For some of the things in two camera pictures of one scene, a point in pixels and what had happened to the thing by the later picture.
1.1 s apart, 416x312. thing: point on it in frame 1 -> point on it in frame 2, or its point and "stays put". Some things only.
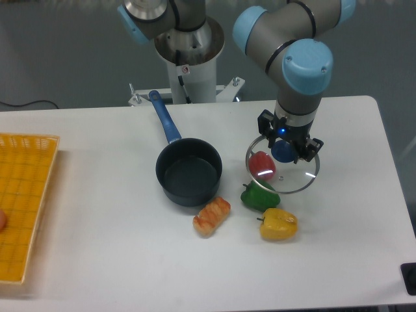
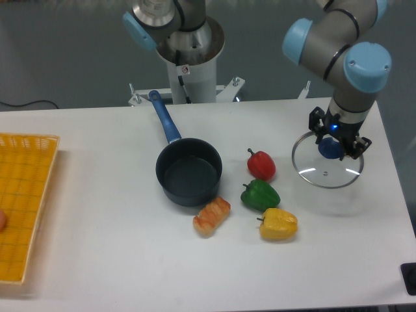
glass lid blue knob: [290, 176] -> [319, 165]
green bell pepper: [259, 198] stays put
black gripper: [295, 134] -> [345, 134]
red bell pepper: [262, 165] stays put
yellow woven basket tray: [26, 164] stays put
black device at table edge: [408, 270] stays put
